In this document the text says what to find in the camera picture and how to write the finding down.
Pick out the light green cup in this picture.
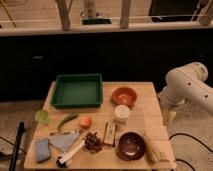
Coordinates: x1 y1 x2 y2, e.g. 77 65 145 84
35 110 49 125

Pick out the green plastic tray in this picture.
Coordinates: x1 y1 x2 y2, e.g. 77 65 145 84
50 74 103 109

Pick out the white lidded cup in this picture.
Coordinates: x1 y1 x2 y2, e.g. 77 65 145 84
114 105 130 123

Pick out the dark brown bowl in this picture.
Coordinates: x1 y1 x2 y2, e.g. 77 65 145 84
116 132 146 161

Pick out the wooden block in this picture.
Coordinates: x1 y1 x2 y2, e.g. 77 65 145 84
157 141 175 162

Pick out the grey folded cloth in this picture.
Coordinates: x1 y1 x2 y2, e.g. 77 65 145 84
49 132 80 152

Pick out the yellow banana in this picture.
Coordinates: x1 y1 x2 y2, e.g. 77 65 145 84
144 135 159 163

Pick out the white handled brush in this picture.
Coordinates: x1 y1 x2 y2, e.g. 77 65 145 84
56 141 85 168

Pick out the black pole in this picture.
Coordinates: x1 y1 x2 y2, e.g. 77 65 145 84
9 122 25 171

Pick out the brown grape bunch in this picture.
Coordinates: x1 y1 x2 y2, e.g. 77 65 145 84
84 132 103 153

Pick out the orange bowl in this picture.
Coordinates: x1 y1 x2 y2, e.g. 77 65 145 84
111 87 137 107

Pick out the blue sponge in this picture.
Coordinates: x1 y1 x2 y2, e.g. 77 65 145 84
35 139 51 163

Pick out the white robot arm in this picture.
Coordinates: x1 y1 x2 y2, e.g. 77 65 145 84
158 62 213 126

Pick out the small wooden box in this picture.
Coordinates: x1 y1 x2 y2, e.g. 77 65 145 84
103 121 117 146

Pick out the black floor cable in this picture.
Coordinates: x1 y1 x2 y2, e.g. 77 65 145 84
168 132 213 171

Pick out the orange fruit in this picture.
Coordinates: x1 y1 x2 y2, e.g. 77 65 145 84
79 116 92 129

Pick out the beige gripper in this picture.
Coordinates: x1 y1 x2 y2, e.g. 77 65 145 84
161 103 176 126

